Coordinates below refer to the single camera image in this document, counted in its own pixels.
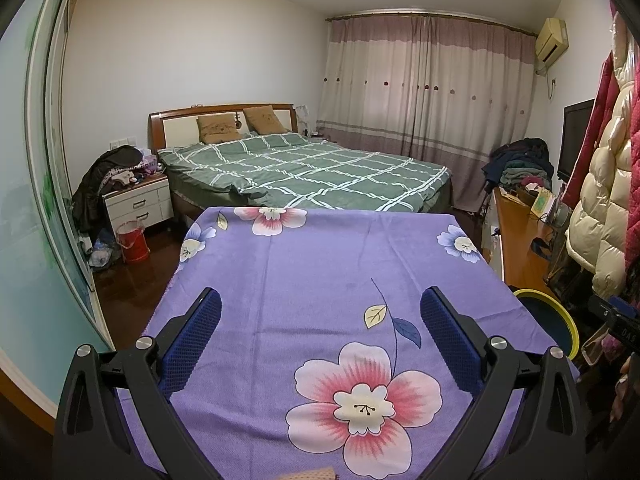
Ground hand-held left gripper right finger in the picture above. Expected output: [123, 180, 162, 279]
[420, 286, 588, 480]

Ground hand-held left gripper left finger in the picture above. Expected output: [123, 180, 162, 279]
[52, 286, 223, 480]

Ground yellow rimmed trash bin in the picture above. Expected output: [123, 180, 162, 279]
[512, 288, 581, 361]

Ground person's right hand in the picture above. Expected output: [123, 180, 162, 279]
[611, 357, 640, 423]

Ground clear plastic packaging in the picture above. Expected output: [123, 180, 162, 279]
[580, 327, 608, 366]

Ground red bucket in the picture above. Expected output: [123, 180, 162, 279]
[116, 220, 151, 264]

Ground wooden desk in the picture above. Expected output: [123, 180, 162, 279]
[487, 187, 566, 301]

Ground cream puffer jacket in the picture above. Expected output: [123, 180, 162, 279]
[565, 12, 640, 297]

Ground crumpled plastic bags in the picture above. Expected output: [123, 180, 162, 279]
[82, 232, 123, 271]

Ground purple floral tablecloth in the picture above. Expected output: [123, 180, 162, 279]
[117, 206, 581, 480]

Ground white nightstand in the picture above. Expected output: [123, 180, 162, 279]
[102, 176, 175, 235]

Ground heap of pink white clothes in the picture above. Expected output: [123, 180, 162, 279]
[107, 155, 168, 186]

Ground dark jacket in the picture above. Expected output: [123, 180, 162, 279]
[71, 145, 143, 233]

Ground pile of folded clothes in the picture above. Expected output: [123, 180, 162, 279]
[482, 137, 555, 193]

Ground black television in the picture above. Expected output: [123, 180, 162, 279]
[556, 98, 596, 182]

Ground red garment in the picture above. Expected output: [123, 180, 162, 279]
[562, 52, 616, 196]

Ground glass wardrobe sliding door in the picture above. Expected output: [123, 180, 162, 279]
[0, 0, 116, 356]

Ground green plaid duvet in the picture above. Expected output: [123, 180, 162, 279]
[157, 132, 452, 212]

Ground brown pillow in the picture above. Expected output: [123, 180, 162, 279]
[243, 105, 287, 134]
[196, 113, 242, 143]

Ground wooden bed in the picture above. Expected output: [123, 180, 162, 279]
[148, 103, 455, 213]

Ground pink and cream curtain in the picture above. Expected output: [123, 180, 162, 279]
[316, 12, 538, 211]

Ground beige air conditioner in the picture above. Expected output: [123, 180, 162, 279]
[535, 17, 570, 68]

